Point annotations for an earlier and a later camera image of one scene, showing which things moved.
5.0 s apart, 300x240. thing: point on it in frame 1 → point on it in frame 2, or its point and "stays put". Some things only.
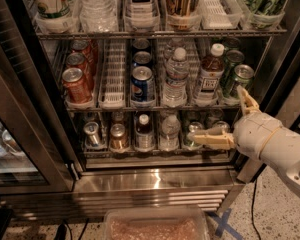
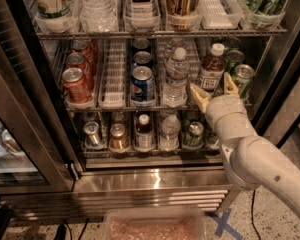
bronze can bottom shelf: (118, 139) stays put
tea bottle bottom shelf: (144, 134) stays put
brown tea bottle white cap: (212, 74) stays put
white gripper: (253, 135) → (225, 108)
